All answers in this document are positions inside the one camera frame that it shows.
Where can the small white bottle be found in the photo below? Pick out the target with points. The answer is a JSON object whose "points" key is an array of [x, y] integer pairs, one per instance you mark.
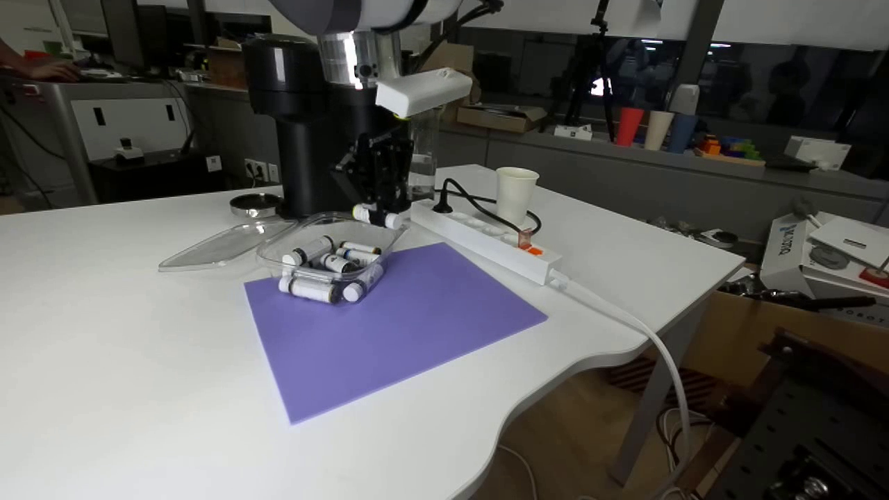
{"points": [[358, 284], [379, 216], [294, 257], [310, 290]]}

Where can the black coffee machine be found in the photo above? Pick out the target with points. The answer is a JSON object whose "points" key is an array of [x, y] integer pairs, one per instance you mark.
{"points": [[286, 79]]}

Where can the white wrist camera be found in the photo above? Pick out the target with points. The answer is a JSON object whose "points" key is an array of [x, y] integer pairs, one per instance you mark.
{"points": [[419, 93]]}

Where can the black tripod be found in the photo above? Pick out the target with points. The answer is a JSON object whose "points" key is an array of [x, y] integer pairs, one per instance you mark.
{"points": [[589, 64]]}

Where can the white paper cup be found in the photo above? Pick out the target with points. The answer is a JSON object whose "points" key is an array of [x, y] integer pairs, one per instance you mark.
{"points": [[514, 193]]}

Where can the red cup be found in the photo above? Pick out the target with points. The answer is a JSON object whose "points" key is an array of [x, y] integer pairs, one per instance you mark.
{"points": [[628, 126]]}

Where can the white cardboard box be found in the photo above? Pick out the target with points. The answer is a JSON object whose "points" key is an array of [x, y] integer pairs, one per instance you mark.
{"points": [[826, 257]]}

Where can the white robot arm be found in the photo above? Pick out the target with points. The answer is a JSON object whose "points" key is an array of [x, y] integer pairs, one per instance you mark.
{"points": [[383, 18]]}

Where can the purple mat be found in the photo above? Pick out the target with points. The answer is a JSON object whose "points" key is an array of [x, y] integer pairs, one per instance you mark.
{"points": [[428, 309]]}

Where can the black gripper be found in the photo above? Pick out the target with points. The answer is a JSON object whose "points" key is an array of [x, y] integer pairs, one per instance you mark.
{"points": [[368, 144]]}

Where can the white power strip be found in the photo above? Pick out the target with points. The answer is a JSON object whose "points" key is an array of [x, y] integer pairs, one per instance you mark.
{"points": [[486, 240]]}

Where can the clear water tank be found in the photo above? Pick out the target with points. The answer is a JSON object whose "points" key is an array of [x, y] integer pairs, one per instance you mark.
{"points": [[424, 159]]}

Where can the blue cup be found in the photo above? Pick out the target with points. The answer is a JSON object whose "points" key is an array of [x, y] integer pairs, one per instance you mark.
{"points": [[682, 132]]}

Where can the white cabinet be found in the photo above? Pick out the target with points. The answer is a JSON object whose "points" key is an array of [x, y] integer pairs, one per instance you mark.
{"points": [[56, 132]]}

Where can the clear plastic tray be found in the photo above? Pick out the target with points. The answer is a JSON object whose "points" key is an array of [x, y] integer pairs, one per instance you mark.
{"points": [[337, 251]]}

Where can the beige cup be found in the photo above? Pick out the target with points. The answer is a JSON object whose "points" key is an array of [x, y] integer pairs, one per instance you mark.
{"points": [[656, 128]]}

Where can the small white bottle front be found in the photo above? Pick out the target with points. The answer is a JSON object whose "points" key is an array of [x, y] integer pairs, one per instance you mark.
{"points": [[310, 290]]}

